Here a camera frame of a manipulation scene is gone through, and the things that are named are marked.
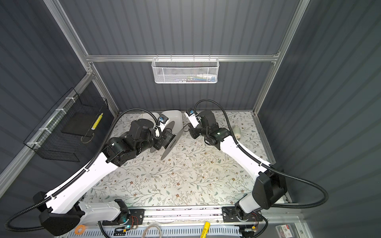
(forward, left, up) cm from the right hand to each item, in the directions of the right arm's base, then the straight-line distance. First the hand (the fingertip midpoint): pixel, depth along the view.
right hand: (192, 124), depth 80 cm
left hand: (-9, +13, +7) cm, 18 cm away
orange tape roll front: (-47, +34, +8) cm, 59 cm away
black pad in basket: (-2, +59, +5) cm, 59 cm away
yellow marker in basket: (0, +51, +4) cm, 51 cm away
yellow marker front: (-46, -6, -23) cm, 51 cm away
